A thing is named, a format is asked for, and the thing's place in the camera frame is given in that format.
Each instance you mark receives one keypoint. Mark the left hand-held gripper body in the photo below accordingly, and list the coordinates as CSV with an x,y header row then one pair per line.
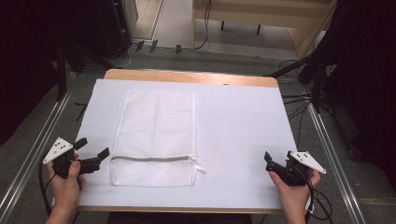
x,y
58,149

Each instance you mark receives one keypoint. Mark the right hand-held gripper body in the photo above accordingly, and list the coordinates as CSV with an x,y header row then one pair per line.
x,y
295,171

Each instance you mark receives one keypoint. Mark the white mesh laundry bag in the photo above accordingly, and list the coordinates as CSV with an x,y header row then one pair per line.
x,y
155,137

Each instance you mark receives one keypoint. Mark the person's right hand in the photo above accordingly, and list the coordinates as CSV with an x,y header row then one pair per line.
x,y
294,194

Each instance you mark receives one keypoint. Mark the person's left hand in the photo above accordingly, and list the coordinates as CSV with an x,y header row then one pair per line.
x,y
66,189

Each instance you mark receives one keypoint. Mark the white table mat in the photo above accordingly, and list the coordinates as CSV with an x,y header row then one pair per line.
x,y
243,140

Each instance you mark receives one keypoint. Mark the black stand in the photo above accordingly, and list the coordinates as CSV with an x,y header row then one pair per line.
x,y
62,74
314,81

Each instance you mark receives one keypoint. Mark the black curtain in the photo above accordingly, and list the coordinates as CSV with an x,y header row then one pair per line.
x,y
25,62
367,77

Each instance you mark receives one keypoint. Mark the person's dark clothing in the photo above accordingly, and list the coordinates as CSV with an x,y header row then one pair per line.
x,y
177,218

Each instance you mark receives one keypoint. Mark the wooden table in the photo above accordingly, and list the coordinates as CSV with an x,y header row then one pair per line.
x,y
186,76

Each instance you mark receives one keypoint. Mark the black cabinet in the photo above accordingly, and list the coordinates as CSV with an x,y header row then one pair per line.
x,y
113,28

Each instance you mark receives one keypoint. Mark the light wooden bench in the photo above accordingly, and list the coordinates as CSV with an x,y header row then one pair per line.
x,y
255,18

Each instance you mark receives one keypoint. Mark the metal floor rail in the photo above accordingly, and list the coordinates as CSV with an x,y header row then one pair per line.
x,y
334,168
34,155

